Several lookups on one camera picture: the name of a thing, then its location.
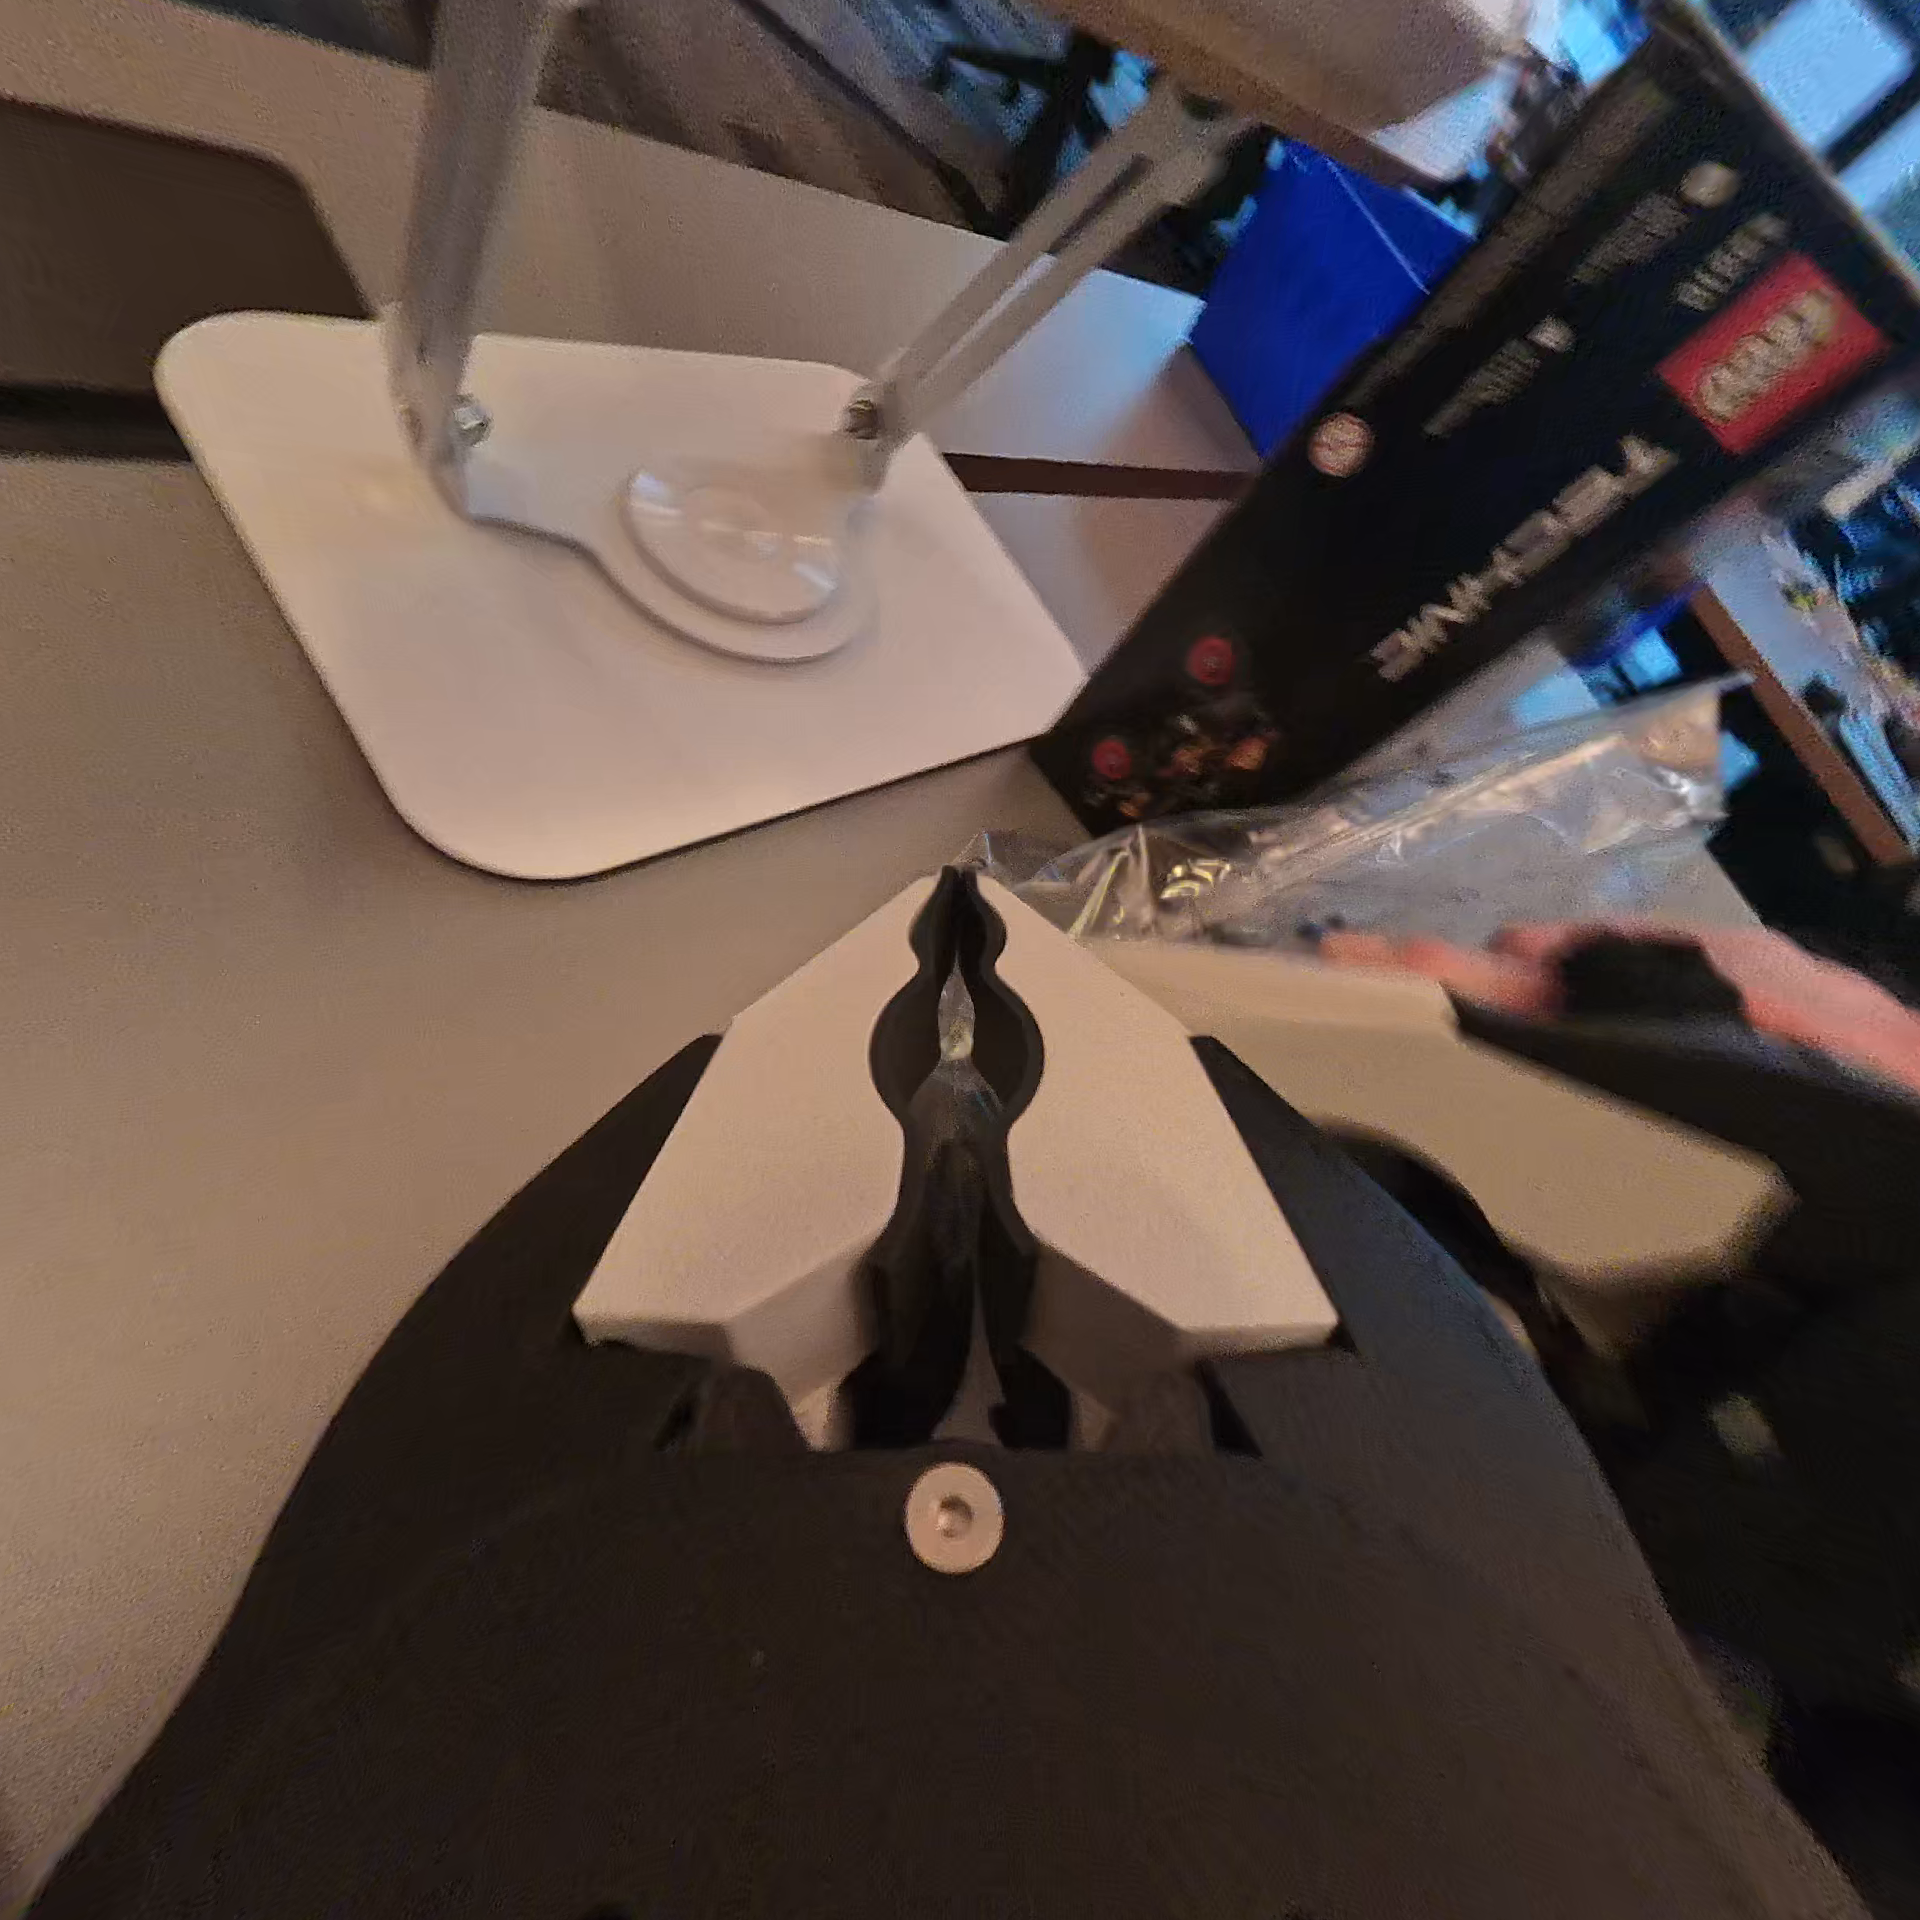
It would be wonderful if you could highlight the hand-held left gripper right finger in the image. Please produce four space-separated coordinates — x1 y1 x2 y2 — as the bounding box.
960 869 1341 1449

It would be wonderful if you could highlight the grey desk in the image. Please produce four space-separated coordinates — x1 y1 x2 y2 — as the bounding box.
0 451 1772 1862

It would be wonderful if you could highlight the blue plastic bin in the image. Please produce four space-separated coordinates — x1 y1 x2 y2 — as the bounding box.
1190 137 1479 459

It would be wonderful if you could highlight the person's right hand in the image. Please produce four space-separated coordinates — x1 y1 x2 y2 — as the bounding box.
1322 918 1920 1086

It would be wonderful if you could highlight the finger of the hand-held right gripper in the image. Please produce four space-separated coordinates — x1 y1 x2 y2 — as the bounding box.
1113 943 1797 1297

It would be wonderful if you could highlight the clear plastic bag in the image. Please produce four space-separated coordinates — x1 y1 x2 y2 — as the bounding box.
919 677 1754 1155

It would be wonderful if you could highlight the toy truck set box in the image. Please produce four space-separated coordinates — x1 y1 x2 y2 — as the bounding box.
1067 16 1920 842

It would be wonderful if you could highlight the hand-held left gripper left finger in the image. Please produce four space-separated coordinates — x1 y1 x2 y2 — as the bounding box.
573 869 965 1449

